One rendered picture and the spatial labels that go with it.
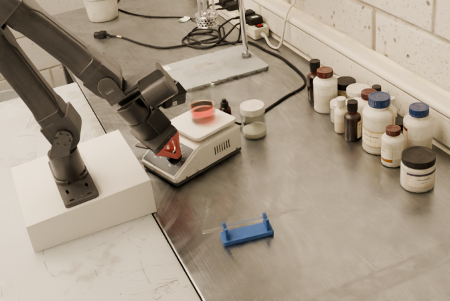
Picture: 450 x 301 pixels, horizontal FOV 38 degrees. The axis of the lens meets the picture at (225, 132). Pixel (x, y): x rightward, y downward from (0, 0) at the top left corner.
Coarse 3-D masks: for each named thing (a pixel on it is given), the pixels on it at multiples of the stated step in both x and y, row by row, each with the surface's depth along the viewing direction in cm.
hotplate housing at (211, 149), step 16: (224, 128) 147; (192, 144) 142; (208, 144) 142; (224, 144) 146; (240, 144) 150; (144, 160) 147; (192, 160) 141; (208, 160) 144; (160, 176) 144; (176, 176) 140; (192, 176) 143
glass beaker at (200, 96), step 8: (192, 88) 146; (200, 88) 147; (208, 88) 146; (192, 96) 142; (200, 96) 141; (208, 96) 142; (192, 104) 143; (200, 104) 142; (208, 104) 143; (192, 112) 144; (200, 112) 143; (208, 112) 144; (192, 120) 146; (200, 120) 144; (208, 120) 145
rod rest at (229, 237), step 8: (264, 216) 123; (224, 224) 122; (256, 224) 125; (264, 224) 124; (224, 232) 122; (232, 232) 124; (240, 232) 124; (248, 232) 123; (256, 232) 123; (264, 232) 123; (272, 232) 123; (224, 240) 122; (232, 240) 122; (240, 240) 122; (248, 240) 123
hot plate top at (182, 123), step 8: (216, 112) 150; (176, 120) 149; (184, 120) 148; (216, 120) 147; (224, 120) 146; (232, 120) 146; (176, 128) 146; (184, 128) 145; (192, 128) 145; (200, 128) 144; (208, 128) 144; (216, 128) 144; (192, 136) 142; (200, 136) 141; (208, 136) 142
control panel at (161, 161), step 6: (180, 144) 144; (150, 150) 147; (186, 150) 142; (192, 150) 141; (144, 156) 147; (150, 156) 146; (156, 156) 145; (162, 156) 144; (186, 156) 141; (156, 162) 144; (162, 162) 143; (168, 162) 142; (180, 162) 141; (162, 168) 142; (168, 168) 141; (174, 168) 141; (174, 174) 140
